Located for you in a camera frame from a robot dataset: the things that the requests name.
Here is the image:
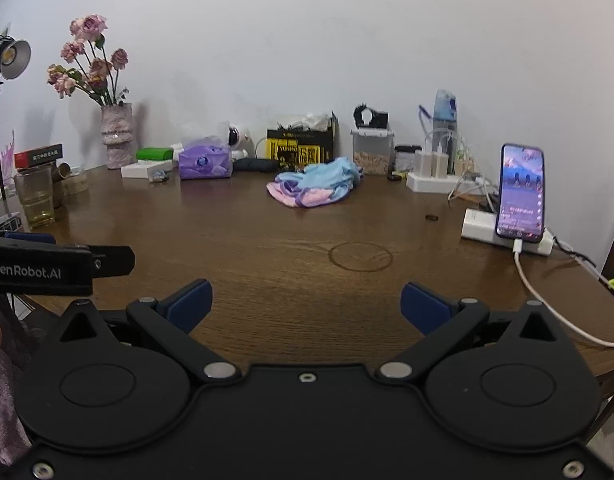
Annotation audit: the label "white phone cable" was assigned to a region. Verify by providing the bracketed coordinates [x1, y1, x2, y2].
[512, 239, 614, 349]

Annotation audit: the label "green box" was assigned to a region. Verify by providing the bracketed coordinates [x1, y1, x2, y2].
[136, 146, 175, 162]

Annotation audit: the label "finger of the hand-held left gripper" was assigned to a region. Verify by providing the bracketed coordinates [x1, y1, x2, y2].
[89, 246, 136, 277]
[0, 230, 57, 246]

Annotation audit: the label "white security camera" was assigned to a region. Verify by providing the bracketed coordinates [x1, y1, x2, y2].
[227, 122, 251, 161]

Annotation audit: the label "red black box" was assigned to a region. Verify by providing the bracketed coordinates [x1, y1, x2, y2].
[14, 144, 64, 169]

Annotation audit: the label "glass cup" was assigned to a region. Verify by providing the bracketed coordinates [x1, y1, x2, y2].
[14, 165, 56, 229]

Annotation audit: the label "clear storage container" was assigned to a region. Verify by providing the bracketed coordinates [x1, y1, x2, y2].
[350, 127, 396, 176]

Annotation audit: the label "black yellow box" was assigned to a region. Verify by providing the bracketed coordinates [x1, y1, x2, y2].
[266, 114, 338, 167]

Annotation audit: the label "white charger block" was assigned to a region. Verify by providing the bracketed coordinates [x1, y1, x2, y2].
[414, 149, 434, 179]

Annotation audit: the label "smartphone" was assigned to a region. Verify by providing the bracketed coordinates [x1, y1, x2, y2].
[496, 143, 546, 244]

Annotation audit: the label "person's pink fuzzy clothing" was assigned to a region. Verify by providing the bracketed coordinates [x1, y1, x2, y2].
[0, 350, 34, 467]

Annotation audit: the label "dried rose flowers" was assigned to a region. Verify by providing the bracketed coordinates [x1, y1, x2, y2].
[47, 14, 130, 109]

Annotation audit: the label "pink textured vase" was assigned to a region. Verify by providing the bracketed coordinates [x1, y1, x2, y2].
[101, 103, 138, 170]

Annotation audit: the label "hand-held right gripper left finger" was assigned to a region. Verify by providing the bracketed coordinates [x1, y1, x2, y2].
[57, 279, 240, 385]

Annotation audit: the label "tape roll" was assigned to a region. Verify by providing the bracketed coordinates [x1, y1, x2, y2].
[54, 162, 90, 196]

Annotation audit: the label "purple tissue pack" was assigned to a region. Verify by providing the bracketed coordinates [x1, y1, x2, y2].
[179, 122, 234, 180]

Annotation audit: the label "studio lamp on stand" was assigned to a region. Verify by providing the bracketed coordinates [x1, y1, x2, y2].
[0, 34, 32, 203]

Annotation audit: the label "white charger cables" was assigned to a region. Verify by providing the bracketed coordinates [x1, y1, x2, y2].
[422, 127, 500, 207]

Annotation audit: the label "white power bank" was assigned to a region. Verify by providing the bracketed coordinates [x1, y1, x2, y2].
[460, 208, 556, 257]

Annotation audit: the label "pastel mesh tank top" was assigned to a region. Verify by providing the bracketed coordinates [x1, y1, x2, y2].
[266, 156, 364, 209]

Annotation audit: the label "white flat box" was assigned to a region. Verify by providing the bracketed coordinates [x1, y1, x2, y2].
[121, 160, 174, 180]

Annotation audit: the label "dark blue pouch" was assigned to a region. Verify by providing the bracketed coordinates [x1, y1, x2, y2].
[233, 158, 278, 172]

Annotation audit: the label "white power strip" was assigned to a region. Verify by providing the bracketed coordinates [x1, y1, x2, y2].
[406, 172, 484, 195]

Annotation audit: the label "crumpled white paper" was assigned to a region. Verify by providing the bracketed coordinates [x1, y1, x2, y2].
[294, 113, 333, 131]

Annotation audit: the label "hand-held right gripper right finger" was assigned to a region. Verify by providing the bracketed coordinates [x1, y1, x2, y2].
[376, 282, 568, 382]

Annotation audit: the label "clear blue water bottle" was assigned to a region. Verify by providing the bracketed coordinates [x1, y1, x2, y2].
[419, 90, 461, 176]

